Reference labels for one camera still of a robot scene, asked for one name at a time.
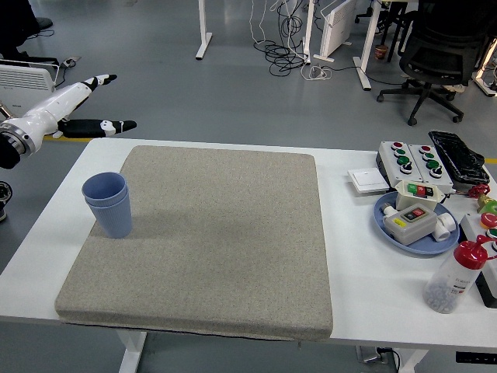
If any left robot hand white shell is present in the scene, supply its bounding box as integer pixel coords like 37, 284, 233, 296
21, 72, 138, 152

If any blue ribbed plastic cup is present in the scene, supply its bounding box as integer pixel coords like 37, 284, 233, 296
85, 192, 134, 239
81, 172, 129, 207

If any person in dark trousers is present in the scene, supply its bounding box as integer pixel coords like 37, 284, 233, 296
0, 0, 54, 61

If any white desk leg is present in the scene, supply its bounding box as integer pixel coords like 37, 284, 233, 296
194, 0, 214, 61
352, 0, 384, 92
301, 0, 316, 65

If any grey-brown mat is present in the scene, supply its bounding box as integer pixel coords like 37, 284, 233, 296
54, 145, 335, 343

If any white table leg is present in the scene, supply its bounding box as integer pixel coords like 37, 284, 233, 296
118, 329, 148, 373
395, 347, 430, 373

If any grey four-button control box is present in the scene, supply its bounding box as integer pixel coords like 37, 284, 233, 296
406, 144, 454, 193
378, 140, 423, 183

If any black office chair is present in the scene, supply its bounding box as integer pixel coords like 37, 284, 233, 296
376, 0, 494, 127

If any blue plate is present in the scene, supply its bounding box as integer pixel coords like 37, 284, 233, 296
373, 190, 461, 256

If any white pipe fitting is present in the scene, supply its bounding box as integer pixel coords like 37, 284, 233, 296
433, 212, 456, 242

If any black tray wrapped in plastic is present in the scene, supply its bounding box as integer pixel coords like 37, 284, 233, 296
428, 130, 491, 183

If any white desk foot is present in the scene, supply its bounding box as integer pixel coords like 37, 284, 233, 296
471, 71, 497, 98

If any clear bottle with red cap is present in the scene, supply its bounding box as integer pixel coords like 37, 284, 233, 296
422, 235, 489, 314

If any black table height controller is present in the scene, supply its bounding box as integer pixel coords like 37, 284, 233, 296
454, 350, 497, 364

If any white panel heater with handle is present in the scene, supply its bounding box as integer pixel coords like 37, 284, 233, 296
0, 64, 69, 140

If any white cable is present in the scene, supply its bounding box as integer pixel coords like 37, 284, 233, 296
248, 0, 280, 46

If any black cable tangle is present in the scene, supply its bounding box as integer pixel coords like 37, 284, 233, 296
254, 0, 311, 77

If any white wall switch plate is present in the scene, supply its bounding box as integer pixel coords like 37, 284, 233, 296
346, 166, 391, 197

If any white switch box green red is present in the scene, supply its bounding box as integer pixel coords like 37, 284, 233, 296
394, 180, 447, 213

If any grey switch box red black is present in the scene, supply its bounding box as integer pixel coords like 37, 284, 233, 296
383, 204, 439, 246

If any red handle brass valve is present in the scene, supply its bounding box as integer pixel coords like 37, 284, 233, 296
467, 184, 497, 214

